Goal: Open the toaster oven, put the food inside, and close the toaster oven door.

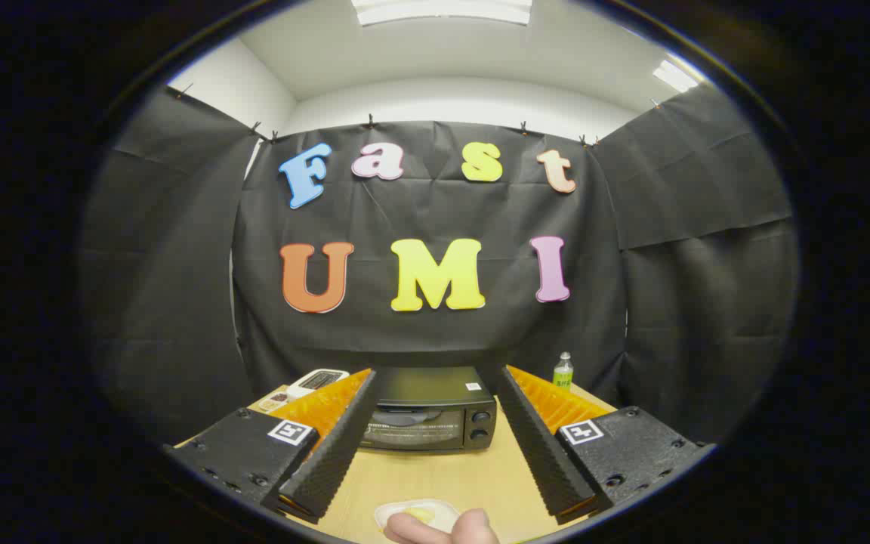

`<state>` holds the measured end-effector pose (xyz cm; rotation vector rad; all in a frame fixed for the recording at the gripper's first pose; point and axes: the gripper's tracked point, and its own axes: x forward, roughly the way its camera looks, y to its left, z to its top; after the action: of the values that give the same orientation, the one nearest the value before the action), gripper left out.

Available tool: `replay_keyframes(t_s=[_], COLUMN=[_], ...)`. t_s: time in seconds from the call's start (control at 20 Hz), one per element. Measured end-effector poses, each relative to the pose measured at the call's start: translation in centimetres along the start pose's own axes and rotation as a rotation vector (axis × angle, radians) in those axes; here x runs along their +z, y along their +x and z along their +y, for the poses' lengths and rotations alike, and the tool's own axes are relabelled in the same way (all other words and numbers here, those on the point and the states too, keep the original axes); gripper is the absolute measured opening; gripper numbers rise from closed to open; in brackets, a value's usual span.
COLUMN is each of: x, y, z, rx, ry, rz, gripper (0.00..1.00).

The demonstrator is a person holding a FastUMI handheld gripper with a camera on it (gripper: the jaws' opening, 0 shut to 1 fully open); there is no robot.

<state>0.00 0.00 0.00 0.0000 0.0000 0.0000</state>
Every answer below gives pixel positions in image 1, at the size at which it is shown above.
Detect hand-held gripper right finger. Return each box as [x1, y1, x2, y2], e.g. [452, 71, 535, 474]
[497, 365, 715, 526]

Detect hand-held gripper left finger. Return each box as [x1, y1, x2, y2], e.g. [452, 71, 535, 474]
[167, 368, 378, 524]

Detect black toaster oven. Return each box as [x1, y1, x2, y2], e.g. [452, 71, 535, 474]
[359, 366, 498, 453]

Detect white pop-up toaster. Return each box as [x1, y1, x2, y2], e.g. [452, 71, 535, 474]
[286, 368, 350, 400]

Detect white plate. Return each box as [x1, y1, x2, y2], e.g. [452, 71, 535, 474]
[375, 499, 462, 534]

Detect small ceiling light panel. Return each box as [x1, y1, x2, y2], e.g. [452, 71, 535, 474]
[652, 60, 700, 93]

